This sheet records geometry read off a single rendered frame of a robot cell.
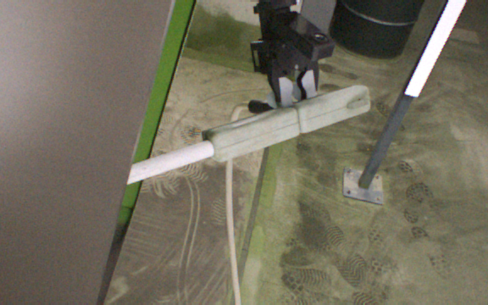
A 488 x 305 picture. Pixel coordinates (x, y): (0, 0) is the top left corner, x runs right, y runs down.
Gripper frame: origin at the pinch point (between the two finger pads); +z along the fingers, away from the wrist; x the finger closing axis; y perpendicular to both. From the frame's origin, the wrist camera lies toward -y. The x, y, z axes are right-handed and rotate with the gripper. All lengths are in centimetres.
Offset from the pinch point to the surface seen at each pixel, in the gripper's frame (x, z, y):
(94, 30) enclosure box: 37, -19, -32
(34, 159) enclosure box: 42.6, -10.4, -22.7
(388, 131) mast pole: -98, 41, 74
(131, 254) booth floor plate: 17, 63, 100
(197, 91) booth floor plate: -54, 20, 173
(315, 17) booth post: -122, -10, 146
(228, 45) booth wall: -86, -1, 188
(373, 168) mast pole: -99, 61, 86
